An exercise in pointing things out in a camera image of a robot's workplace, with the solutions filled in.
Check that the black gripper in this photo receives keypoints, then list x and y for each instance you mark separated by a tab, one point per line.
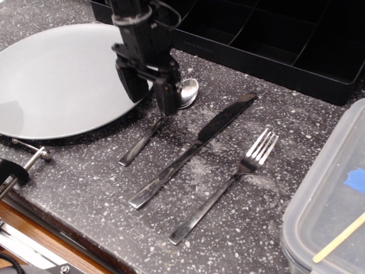
146	28

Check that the silver metal spoon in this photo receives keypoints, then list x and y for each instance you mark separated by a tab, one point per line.
188	95

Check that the grey round plate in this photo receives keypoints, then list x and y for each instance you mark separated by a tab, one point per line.
61	82

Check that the silver table knife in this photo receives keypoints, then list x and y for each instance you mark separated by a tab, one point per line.
208	132

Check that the silver metal fork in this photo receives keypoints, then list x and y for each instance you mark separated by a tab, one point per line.
250	163

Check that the metal clamp with black knob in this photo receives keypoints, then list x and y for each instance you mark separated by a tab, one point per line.
13	173

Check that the black divided organizer tray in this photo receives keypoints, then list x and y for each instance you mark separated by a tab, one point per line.
313	47

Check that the blue tape piece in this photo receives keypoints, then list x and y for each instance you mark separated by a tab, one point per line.
356	180

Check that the clear plastic container lid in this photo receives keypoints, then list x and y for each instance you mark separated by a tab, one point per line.
323	206

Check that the wooden stick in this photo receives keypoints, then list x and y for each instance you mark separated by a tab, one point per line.
336	242

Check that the metal bracket with screw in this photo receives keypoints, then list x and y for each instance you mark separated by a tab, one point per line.
66	268

